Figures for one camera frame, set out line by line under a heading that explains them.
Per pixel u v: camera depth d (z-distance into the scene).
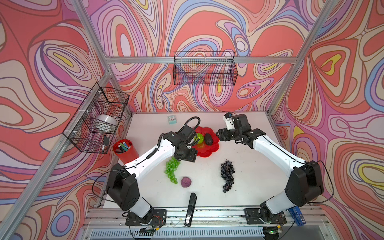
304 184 0.43
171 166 0.87
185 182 0.80
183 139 0.57
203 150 0.98
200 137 0.98
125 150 0.86
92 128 0.74
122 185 0.41
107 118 0.74
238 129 0.65
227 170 0.86
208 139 0.98
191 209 0.72
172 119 1.14
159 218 0.72
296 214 0.71
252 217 0.72
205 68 0.96
